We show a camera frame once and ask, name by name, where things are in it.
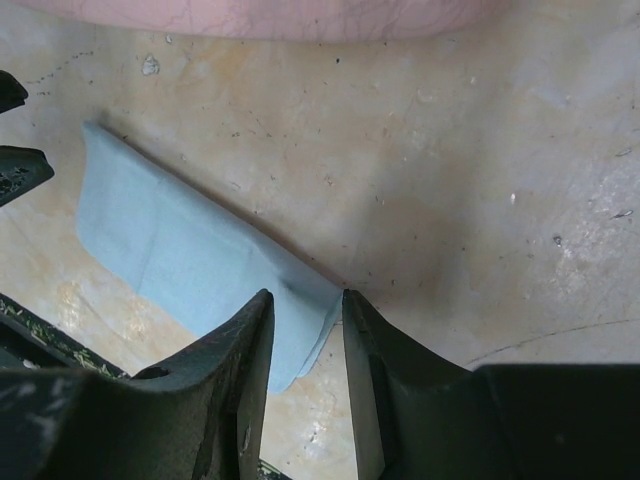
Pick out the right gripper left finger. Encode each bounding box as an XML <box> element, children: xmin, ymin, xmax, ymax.
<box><xmin>129</xmin><ymin>288</ymin><xmax>275</xmax><ymax>480</ymax></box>

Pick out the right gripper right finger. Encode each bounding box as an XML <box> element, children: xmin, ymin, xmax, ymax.
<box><xmin>340</xmin><ymin>288</ymin><xmax>481</xmax><ymax>480</ymax></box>

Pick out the pink glasses case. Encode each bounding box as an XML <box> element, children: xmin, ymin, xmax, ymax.
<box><xmin>18</xmin><ymin>0</ymin><xmax>506</xmax><ymax>43</ymax></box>

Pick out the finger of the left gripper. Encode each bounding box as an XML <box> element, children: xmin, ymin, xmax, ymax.
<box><xmin>0</xmin><ymin>145</ymin><xmax>54</xmax><ymax>206</ymax></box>
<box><xmin>0</xmin><ymin>70</ymin><xmax>28</xmax><ymax>114</ymax></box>

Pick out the light blue cleaning cloth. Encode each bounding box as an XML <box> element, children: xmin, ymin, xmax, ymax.
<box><xmin>76</xmin><ymin>123</ymin><xmax>342</xmax><ymax>393</ymax></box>

